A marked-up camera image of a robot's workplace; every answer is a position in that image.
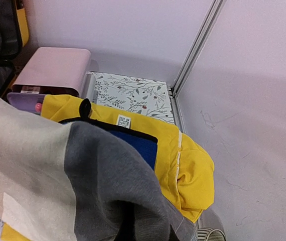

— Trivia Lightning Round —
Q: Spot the beige cloth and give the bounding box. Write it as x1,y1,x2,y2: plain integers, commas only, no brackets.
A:
0,98,76,240

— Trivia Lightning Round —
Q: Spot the blue fabric pouch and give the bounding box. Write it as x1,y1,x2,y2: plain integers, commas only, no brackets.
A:
59,99,158,170

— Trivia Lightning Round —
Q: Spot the yellow Pikachu suitcase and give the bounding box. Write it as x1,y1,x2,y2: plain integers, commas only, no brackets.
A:
0,0,29,96

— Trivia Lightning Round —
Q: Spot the yellow cloth item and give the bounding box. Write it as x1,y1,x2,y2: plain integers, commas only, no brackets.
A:
0,94,215,241

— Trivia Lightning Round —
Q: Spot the floral table mat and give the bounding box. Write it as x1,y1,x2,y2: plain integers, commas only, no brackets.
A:
0,71,176,239

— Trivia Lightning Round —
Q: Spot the pink purple drawer box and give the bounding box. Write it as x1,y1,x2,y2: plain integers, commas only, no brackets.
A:
7,47,91,114

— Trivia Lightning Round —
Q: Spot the grey fabric pouch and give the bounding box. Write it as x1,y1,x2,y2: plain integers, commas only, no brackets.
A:
64,122,195,240

